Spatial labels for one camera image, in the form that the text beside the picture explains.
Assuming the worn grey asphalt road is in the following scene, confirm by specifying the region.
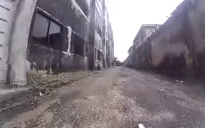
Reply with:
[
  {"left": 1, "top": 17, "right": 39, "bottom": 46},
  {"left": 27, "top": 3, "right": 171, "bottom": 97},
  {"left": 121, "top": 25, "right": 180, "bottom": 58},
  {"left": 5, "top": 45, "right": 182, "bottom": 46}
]
[{"left": 0, "top": 65, "right": 205, "bottom": 128}]

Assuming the pale multi-storey building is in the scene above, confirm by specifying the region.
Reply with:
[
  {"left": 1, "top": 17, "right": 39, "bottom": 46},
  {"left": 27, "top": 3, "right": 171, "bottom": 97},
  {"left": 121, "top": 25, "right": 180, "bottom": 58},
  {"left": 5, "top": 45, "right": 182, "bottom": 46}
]
[{"left": 127, "top": 23, "right": 162, "bottom": 58}]

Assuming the weathered grey concrete building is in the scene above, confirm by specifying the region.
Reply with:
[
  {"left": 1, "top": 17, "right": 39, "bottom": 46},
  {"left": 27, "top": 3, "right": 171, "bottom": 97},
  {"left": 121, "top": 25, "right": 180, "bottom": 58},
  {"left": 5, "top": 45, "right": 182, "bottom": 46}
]
[{"left": 0, "top": 0, "right": 116, "bottom": 86}]

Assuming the weedy grass verge strip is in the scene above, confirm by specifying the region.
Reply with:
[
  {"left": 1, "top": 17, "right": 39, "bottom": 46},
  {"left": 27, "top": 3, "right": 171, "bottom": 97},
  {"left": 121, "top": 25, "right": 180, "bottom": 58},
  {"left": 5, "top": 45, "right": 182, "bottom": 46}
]
[{"left": 0, "top": 69, "right": 101, "bottom": 116}]

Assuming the stained grey concrete wall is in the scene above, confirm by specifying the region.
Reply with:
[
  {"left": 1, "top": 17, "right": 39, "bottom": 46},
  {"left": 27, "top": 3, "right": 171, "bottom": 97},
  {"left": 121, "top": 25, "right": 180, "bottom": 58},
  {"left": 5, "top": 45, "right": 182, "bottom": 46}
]
[{"left": 122, "top": 0, "right": 205, "bottom": 84}]

